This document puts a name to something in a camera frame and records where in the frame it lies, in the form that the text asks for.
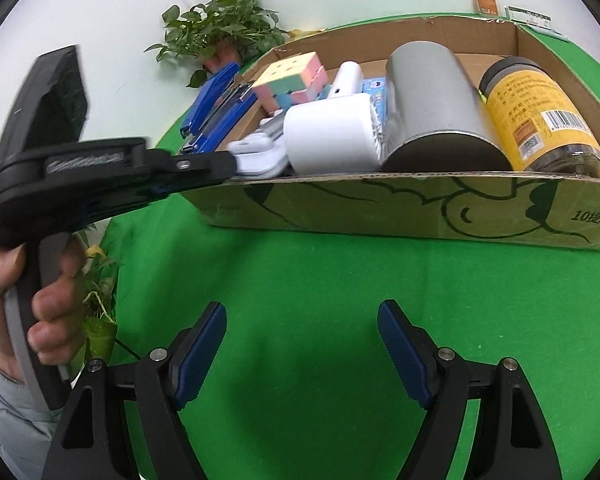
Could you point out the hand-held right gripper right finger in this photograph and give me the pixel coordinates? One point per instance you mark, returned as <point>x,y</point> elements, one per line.
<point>405,355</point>

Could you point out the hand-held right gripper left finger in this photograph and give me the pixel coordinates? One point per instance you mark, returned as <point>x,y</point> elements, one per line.
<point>200,355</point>

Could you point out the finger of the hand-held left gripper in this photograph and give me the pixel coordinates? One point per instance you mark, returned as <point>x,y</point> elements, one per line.
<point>200,162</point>

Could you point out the white plastic gadget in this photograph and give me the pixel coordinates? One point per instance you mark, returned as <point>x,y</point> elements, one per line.
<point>260,160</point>

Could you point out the blue stapler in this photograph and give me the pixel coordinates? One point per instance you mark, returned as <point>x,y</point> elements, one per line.
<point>215,95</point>

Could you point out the pastel puzzle cube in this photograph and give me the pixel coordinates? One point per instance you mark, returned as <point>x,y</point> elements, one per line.
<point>290,72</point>

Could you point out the white cylindrical mini fan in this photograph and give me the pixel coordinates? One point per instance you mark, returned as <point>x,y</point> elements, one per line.
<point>330,135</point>

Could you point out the cardboard tray box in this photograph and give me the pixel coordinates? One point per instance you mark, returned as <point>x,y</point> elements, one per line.
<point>380,205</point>

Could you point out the white rounded plastic device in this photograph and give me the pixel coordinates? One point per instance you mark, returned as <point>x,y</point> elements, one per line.
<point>347,77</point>

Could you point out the silver metal can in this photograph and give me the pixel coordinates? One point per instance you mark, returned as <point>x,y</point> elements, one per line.
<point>430,100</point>

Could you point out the yellow label glass jar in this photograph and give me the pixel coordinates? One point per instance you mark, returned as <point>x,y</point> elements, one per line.
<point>530,120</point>

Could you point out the person's left forearm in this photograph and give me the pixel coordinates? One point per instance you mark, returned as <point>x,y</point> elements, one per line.
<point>15,425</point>

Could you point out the person's left hand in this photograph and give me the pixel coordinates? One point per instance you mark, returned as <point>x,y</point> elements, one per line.
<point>55,305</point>

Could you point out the large potted green plant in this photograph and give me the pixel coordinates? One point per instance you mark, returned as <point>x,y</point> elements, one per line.
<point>100,330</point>

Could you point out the small potted green plant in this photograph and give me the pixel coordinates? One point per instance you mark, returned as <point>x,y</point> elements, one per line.
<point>220,25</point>

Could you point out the yellow fallen leaf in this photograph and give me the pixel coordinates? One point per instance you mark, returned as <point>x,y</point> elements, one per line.
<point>300,34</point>

